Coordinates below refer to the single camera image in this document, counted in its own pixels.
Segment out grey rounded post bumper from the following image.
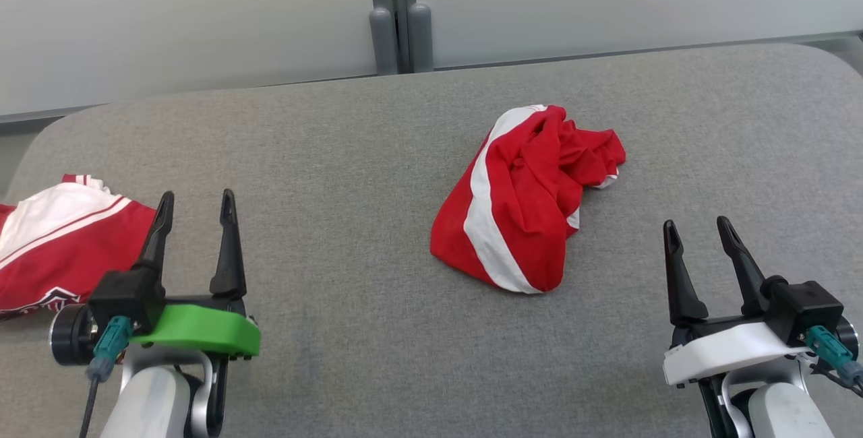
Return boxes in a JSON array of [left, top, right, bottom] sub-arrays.
[[369, 7, 399, 76], [407, 2, 434, 73]]

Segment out right cable with teal connector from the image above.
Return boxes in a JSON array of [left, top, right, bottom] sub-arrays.
[[804, 325, 863, 398]]

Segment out cable with teal connector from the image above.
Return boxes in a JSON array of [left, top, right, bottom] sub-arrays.
[[79, 315, 134, 438], [804, 325, 863, 398]]

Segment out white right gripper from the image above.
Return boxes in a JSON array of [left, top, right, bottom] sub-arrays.
[[663, 216, 814, 387]]

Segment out red shorts with white stripe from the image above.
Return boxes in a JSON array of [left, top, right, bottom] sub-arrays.
[[430, 104, 627, 295]]

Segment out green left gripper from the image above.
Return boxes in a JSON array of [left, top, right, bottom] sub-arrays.
[[131, 189, 261, 359]]

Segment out left cable with teal connector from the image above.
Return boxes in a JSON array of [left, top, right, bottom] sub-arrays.
[[79, 315, 134, 438]]

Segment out red and white jersey shirt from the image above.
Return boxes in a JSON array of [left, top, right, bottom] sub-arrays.
[[0, 174, 158, 321]]

